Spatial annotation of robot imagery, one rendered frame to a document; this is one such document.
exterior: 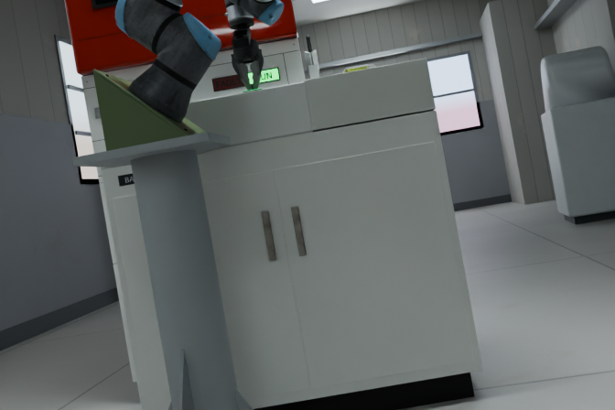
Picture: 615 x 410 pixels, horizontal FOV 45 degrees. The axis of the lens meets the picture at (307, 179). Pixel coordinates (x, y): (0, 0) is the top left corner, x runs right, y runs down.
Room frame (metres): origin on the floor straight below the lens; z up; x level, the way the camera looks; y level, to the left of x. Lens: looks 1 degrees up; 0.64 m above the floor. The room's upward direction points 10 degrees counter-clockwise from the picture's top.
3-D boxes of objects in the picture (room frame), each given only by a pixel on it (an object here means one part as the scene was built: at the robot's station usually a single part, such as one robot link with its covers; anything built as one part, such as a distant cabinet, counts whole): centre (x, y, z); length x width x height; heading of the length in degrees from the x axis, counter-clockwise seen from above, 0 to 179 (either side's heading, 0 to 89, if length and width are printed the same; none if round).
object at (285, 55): (2.73, 0.35, 1.02); 0.81 x 0.03 x 0.40; 89
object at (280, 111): (2.14, 0.24, 0.89); 0.55 x 0.09 x 0.14; 89
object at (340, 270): (2.39, 0.09, 0.41); 0.96 x 0.64 x 0.82; 89
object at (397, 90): (2.39, -0.22, 0.89); 0.62 x 0.35 x 0.14; 179
